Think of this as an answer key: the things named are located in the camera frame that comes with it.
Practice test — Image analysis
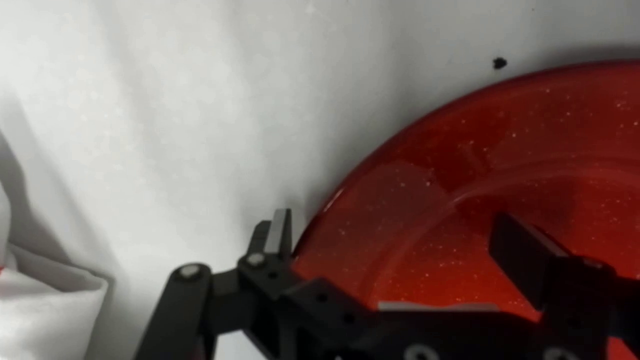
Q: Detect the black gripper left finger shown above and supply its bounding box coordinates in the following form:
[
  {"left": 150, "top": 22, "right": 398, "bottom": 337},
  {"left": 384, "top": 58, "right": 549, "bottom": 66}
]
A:
[{"left": 134, "top": 209, "right": 360, "bottom": 360}]

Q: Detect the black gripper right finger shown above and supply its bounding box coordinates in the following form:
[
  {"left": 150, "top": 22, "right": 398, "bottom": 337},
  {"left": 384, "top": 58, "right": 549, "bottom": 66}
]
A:
[{"left": 489, "top": 212, "right": 640, "bottom": 360}]

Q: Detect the red plate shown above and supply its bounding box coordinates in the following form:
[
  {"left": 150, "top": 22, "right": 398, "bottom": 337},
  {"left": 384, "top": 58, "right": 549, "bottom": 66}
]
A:
[{"left": 290, "top": 58, "right": 640, "bottom": 360}]

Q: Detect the white red-striped cloth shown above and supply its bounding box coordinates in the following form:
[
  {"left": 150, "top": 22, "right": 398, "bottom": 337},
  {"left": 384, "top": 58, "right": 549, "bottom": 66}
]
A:
[{"left": 0, "top": 136, "right": 111, "bottom": 360}]

